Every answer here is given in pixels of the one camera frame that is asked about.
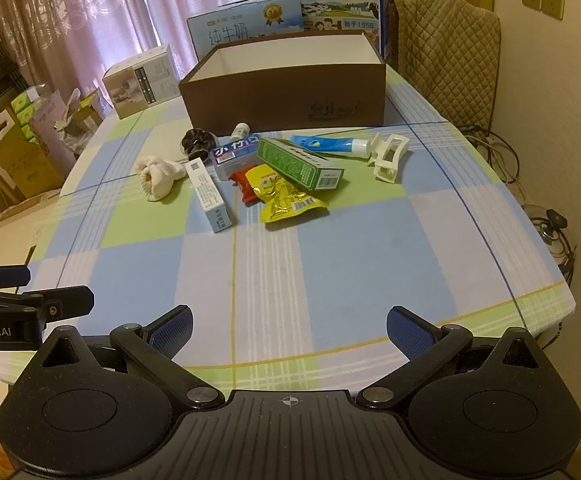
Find chair with quilted cover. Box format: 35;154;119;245
388;0;502;133

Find black scrunchie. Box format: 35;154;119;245
179;128;218;157

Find pink curtain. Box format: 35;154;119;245
0;0;301;96

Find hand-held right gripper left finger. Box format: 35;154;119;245
35;304;226;412

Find red snack packet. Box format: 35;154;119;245
229;164;264;204

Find white medicine box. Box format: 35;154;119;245
185;157;234;234

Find yellow snack packet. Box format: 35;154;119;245
244;165;330;224

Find brown cardboard box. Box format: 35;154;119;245
178;30;388;137

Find tangled cables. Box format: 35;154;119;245
458;125;526;191

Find stack of green tissue packs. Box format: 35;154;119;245
9;87;41;141

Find brown cardboard carton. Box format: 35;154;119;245
0;125;66;201

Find blue white soap box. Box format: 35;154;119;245
209;134;262;182

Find green carton box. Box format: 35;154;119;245
256;137;345;191

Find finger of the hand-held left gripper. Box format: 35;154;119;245
0;265;31;288
0;286;94;319

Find white hair claw clip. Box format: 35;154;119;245
369;133;411;184

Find white printed box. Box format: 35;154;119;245
102;43;181;120

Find light blue milk carton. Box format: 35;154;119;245
186;0;304;61

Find blue white toothpaste tube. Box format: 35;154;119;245
290;134;375;160

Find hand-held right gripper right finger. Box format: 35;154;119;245
355;305;546;411

